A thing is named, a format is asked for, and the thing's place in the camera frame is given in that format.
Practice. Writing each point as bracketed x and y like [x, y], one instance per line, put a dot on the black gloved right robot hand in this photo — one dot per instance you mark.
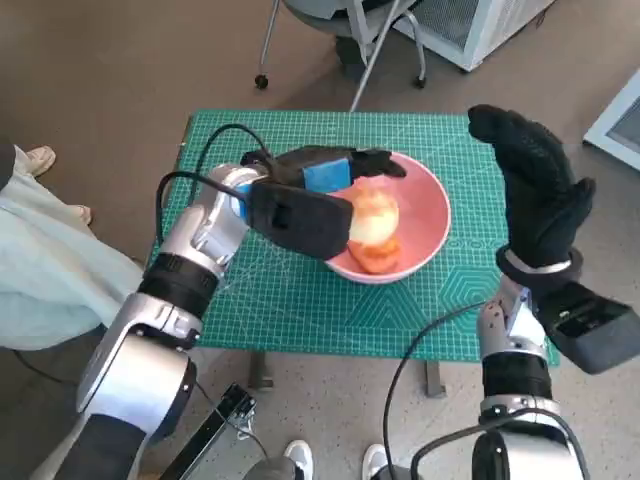
[540, 200]

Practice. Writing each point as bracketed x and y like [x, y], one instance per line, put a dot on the long toasted bread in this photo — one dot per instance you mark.
[377, 257]

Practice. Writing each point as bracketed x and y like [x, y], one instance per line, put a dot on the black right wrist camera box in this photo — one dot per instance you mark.
[585, 330]

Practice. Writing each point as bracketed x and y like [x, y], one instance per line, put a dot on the round bread bun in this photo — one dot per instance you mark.
[375, 215]

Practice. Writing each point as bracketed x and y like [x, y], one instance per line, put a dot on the green cutting mat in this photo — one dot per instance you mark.
[300, 310]

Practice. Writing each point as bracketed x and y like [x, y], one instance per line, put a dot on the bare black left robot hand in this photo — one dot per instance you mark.
[325, 165]

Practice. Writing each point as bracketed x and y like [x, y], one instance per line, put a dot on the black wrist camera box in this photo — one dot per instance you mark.
[300, 220]
[585, 330]

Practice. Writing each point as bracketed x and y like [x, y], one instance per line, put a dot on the white mesh cabinet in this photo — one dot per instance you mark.
[475, 25]

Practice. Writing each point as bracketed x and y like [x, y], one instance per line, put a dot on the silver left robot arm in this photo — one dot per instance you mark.
[150, 350]

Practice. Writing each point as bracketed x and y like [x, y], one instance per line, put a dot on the grey office chair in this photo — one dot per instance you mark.
[320, 15]

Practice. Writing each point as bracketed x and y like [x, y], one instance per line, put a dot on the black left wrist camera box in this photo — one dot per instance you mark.
[300, 220]

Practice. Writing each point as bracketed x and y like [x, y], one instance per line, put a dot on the black metal rail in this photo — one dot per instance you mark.
[215, 430]

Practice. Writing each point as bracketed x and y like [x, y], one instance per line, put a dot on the silver metal pole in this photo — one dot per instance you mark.
[372, 60]

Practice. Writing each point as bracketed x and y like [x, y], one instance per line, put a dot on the white shoe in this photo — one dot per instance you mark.
[299, 457]
[376, 460]

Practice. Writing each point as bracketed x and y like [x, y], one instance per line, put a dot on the white framed panel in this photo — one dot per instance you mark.
[620, 130]

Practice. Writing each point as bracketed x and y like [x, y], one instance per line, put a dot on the person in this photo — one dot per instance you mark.
[45, 250]

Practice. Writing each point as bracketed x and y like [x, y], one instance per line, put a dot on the pink bowl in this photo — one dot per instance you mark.
[425, 210]

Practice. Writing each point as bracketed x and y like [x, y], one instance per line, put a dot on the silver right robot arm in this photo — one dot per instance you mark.
[515, 370]

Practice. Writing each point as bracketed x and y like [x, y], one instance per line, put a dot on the grey table leg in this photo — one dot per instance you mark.
[436, 380]
[260, 372]

